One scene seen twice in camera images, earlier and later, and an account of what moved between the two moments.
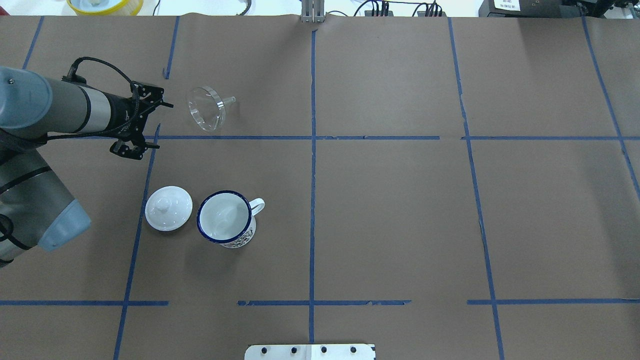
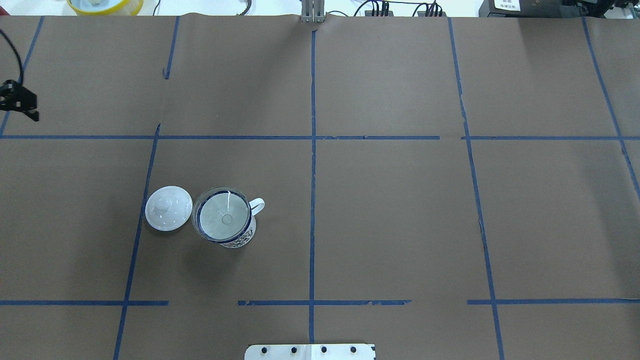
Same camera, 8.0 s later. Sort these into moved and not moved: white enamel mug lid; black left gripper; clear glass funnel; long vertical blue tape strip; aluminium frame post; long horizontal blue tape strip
Moved: clear glass funnel; black left gripper
Not moved: white enamel mug lid; aluminium frame post; long horizontal blue tape strip; long vertical blue tape strip
